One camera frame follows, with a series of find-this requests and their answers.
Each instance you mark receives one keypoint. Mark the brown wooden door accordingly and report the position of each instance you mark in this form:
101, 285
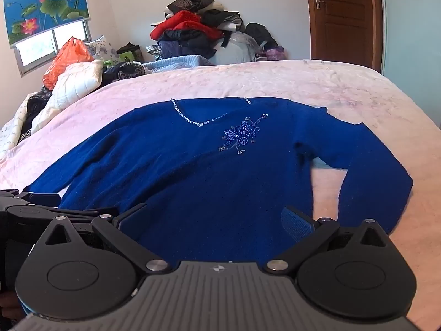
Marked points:
344, 24

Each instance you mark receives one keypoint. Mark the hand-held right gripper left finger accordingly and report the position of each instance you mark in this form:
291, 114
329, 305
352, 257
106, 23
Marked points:
132, 220

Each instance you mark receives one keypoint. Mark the dark patterned garment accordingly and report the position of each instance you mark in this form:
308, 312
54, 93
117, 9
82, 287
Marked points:
124, 72

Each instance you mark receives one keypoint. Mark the green plastic stool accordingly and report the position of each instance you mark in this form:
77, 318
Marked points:
128, 57

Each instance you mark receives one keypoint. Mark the pink blanket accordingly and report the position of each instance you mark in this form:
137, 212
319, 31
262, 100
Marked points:
344, 86

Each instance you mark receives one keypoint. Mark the white printed quilt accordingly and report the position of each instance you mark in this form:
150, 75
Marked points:
12, 131

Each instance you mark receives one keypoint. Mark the purple bag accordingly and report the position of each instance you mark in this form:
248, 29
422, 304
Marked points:
275, 54

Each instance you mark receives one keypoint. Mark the black backpack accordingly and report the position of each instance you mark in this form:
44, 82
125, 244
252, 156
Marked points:
260, 34

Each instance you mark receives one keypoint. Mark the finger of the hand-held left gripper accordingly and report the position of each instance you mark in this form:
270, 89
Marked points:
86, 213
34, 199

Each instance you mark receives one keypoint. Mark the navy jacket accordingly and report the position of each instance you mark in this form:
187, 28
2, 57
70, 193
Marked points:
186, 43

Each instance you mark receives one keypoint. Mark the clear plastic bag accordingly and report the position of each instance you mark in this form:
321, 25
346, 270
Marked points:
237, 50

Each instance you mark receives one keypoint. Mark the dark cloth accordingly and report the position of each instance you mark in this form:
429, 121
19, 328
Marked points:
128, 47

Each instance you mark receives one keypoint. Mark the lotus print window blind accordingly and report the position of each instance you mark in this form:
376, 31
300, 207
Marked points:
44, 3

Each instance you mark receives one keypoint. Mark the black and white garment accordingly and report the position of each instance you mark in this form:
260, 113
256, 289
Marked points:
220, 19

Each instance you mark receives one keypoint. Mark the red garment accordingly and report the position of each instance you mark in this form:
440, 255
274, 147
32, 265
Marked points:
182, 22

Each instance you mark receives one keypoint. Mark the orange plastic bag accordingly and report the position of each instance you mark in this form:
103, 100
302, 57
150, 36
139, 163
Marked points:
67, 60

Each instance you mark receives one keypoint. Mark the black lace garment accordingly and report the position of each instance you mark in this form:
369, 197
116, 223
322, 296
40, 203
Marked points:
36, 107

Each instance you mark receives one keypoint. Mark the window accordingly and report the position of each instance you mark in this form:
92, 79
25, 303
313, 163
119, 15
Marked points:
34, 50

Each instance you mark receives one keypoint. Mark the blue beaded sweater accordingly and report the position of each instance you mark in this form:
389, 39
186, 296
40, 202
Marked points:
206, 179

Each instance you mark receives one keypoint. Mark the light blue knit blanket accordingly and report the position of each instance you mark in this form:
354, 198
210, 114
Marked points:
179, 62

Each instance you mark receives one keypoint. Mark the floral pillow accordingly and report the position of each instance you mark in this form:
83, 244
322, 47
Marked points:
105, 51

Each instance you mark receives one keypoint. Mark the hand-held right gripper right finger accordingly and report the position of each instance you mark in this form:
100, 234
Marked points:
296, 224

